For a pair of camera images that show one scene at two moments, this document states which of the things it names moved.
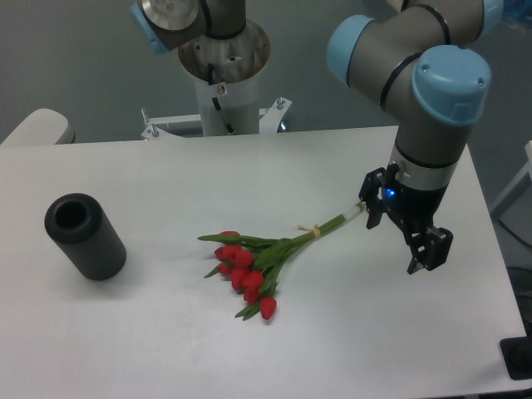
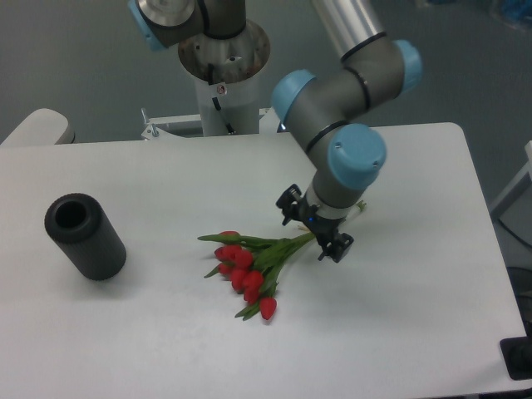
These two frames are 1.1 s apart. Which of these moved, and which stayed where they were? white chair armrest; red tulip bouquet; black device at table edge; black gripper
Moved: black gripper
Stayed: black device at table edge; red tulip bouquet; white chair armrest
